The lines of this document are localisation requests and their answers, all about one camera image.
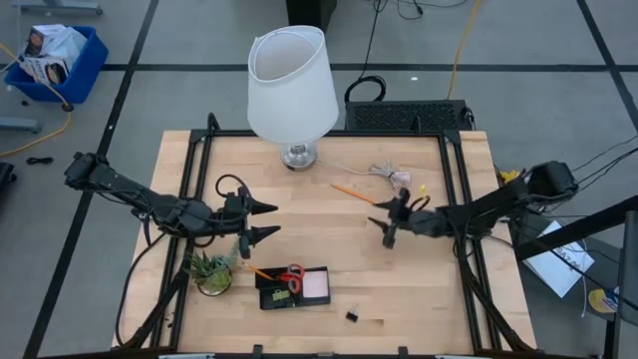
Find yellow floor cable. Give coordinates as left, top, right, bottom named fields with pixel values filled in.
left=0, top=42, right=75, bottom=160

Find yellow hanging cable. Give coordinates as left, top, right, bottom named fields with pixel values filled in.
left=446, top=0, right=483, bottom=100

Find black aluminium table frame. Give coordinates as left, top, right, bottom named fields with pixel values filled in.
left=112, top=112, right=537, bottom=359

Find black box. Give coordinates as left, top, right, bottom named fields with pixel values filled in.
left=285, top=0, right=338, bottom=32

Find black diagonal metal beam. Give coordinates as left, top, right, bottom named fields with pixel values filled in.
left=512, top=193, right=638, bottom=263

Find red handled scissors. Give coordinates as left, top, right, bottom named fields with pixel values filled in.
left=276, top=262, right=306, bottom=296

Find white printed paper sheet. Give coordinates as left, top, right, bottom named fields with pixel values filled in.
left=522, top=219, right=596, bottom=299

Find orange wooden pencil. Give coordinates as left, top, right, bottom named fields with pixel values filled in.
left=241, top=262, right=275, bottom=281
left=329, top=183, right=376, bottom=205

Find printed cardboard box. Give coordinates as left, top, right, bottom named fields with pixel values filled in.
left=24, top=24, right=57, bottom=57
left=20, top=55, right=72, bottom=86

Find black hanging cable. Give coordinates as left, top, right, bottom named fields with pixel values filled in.
left=343, top=0, right=389, bottom=105

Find black perforated computer case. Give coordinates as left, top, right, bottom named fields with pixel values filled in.
left=344, top=99, right=476, bottom=134

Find dark grey upright post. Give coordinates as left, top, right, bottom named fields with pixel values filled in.
left=602, top=208, right=638, bottom=359

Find white plastic bag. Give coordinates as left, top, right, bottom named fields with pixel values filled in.
left=43, top=25, right=89, bottom=65

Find white shade silver table lamp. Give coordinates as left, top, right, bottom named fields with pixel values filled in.
left=246, top=24, right=341, bottom=174

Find pink sticky note pad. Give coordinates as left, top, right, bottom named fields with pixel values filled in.
left=301, top=270, right=330, bottom=300

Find small potted succulent plant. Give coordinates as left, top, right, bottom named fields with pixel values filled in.
left=184, top=238, right=240, bottom=298

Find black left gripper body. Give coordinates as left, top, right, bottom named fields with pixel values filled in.
left=216, top=186, right=253, bottom=259

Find white bundled lamp cord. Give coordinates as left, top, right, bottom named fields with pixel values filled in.
left=317, top=158, right=413, bottom=192

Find blue plastic bin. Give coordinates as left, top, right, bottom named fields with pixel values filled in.
left=3, top=24, right=111, bottom=106

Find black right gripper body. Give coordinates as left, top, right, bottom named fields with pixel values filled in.
left=383, top=187, right=443, bottom=249

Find grey metal table foot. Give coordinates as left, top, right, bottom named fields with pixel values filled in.
left=0, top=117, right=42, bottom=135
left=10, top=0, right=105, bottom=16

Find black mesh desk organizer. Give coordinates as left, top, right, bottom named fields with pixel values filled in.
left=254, top=265, right=332, bottom=311

